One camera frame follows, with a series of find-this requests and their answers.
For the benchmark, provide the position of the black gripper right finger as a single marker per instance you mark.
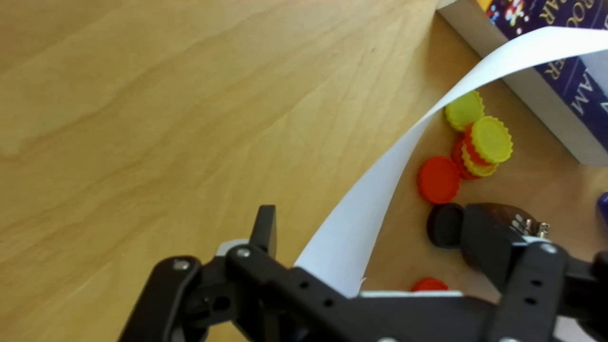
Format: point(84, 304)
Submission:
point(543, 291)

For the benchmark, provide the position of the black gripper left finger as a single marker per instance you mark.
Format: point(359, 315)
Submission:
point(182, 296)

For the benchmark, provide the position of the long white paper sheet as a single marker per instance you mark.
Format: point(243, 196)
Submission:
point(372, 209)

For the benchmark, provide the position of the red game token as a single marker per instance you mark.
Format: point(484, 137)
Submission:
point(458, 154)
point(429, 283)
point(439, 179)

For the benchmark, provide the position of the dark game token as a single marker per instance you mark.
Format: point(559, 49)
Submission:
point(443, 224)

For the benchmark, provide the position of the yellow game token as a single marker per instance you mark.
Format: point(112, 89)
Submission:
point(492, 139)
point(464, 110)
point(481, 169)

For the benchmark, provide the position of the purple printed game box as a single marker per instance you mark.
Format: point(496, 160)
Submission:
point(557, 82)

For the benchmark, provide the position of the blue connect four frame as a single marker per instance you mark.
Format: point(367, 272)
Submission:
point(602, 211)

